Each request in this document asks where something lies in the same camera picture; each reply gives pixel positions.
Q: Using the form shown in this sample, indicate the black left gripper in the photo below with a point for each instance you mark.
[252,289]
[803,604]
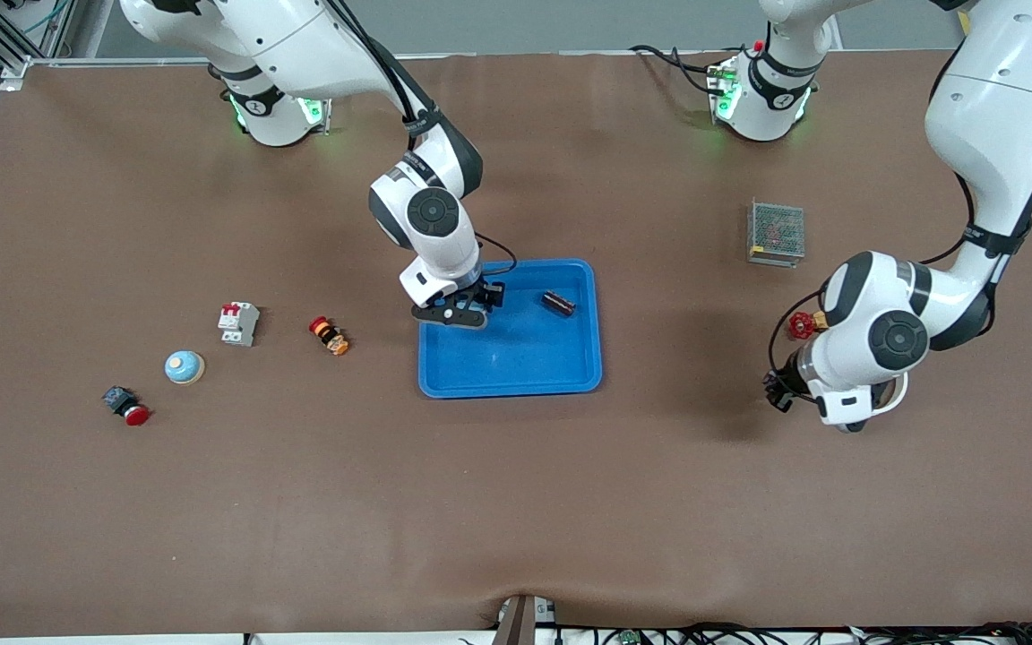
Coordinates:
[781,387]

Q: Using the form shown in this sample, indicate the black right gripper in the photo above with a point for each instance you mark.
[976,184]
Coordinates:
[486,292]

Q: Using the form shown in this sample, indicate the dark electrolytic capacitor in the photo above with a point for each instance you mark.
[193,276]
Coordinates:
[558,304]

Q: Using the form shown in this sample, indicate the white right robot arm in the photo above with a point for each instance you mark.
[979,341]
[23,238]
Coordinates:
[431,215]

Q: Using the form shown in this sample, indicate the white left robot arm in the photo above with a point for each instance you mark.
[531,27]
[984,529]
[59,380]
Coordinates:
[897,340]

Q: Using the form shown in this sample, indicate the blue plastic tray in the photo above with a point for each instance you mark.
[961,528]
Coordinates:
[525,358]

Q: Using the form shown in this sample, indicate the brass valve red handwheel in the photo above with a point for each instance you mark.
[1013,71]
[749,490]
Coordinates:
[801,325]

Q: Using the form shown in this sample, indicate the white curved pipe clamp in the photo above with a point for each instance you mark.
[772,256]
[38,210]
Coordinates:
[901,390]

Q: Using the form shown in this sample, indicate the metal mesh power supply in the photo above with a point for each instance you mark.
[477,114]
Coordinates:
[776,231]

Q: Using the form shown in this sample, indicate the brown table mat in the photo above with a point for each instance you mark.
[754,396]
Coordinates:
[516,502]

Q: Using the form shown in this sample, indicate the red push button dark body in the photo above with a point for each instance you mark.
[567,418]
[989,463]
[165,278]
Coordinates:
[126,405]

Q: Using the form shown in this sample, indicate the red orange emergency stop switch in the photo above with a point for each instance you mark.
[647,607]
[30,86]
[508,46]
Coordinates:
[330,337]

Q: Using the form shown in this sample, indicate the white circuit breaker red switch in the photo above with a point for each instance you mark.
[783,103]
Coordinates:
[238,324]

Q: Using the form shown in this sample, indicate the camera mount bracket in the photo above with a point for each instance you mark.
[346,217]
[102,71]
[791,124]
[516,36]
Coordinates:
[520,623]

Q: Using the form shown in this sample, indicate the aluminium frame structure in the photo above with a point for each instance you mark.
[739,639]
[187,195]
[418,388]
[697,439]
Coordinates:
[14,72]

